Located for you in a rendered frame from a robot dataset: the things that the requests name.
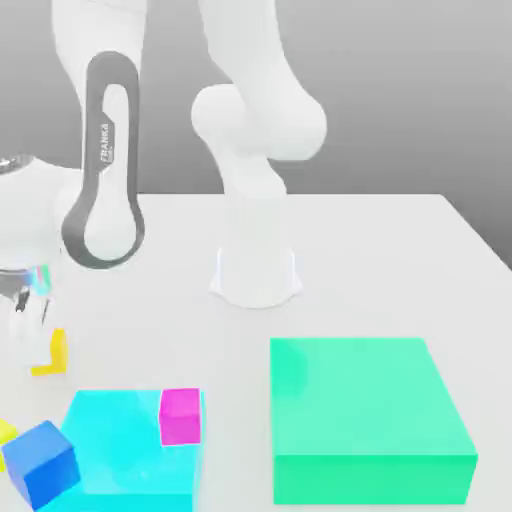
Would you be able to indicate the small blue cube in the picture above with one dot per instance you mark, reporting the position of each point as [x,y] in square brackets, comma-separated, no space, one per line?
[44,464]

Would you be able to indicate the large green box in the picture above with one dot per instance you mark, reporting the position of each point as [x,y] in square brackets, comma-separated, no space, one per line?
[368,408]

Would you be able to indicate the large cyan box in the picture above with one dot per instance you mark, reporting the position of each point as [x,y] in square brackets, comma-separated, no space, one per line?
[120,460]

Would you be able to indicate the small magenta cube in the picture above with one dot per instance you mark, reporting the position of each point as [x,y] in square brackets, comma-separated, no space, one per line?
[180,420]

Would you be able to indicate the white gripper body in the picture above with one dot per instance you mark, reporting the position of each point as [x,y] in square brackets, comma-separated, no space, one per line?
[31,336]

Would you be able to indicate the small lime yellow cube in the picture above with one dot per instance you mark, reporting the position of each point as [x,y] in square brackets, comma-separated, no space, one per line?
[5,432]

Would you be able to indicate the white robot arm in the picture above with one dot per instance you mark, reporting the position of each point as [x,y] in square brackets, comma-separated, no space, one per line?
[256,132]

